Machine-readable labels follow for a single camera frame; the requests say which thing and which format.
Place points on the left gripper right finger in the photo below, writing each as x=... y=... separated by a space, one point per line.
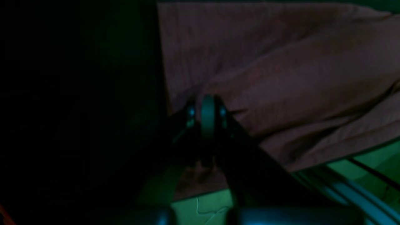
x=221 y=134

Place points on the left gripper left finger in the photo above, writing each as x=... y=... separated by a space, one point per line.
x=186 y=136

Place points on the red long-sleeve T-shirt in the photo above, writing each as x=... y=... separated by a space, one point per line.
x=312 y=82

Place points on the black table cloth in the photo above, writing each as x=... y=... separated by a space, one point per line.
x=82 y=90

